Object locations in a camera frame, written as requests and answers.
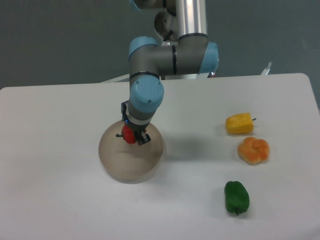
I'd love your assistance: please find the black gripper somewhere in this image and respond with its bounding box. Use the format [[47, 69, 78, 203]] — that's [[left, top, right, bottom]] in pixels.
[[120, 101, 151, 146]]

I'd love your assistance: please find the red toy pepper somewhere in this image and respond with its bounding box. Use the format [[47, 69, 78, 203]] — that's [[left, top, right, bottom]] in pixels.
[[115, 125, 137, 144]]

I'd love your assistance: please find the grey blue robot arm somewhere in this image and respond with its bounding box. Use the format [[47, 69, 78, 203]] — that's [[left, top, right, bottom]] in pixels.
[[119, 0, 219, 145]]

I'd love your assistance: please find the beige round plate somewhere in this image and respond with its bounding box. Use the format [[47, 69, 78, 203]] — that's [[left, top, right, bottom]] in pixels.
[[98, 121, 164, 184]]

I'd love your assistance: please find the yellow toy pepper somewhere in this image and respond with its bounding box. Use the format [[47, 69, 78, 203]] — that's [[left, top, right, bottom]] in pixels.
[[225, 112, 255, 135]]

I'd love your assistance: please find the green toy pepper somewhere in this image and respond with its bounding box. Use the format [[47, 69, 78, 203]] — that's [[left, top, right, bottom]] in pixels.
[[224, 181, 250, 215]]

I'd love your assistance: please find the orange knotted bread roll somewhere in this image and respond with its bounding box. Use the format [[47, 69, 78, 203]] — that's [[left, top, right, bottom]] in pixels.
[[237, 136, 270, 165]]

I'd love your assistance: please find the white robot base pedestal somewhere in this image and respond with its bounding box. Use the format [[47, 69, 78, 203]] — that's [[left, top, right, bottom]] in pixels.
[[160, 72, 209, 80]]

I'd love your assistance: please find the white metal mounting frame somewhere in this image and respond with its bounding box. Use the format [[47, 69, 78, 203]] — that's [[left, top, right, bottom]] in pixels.
[[102, 61, 272, 83]]

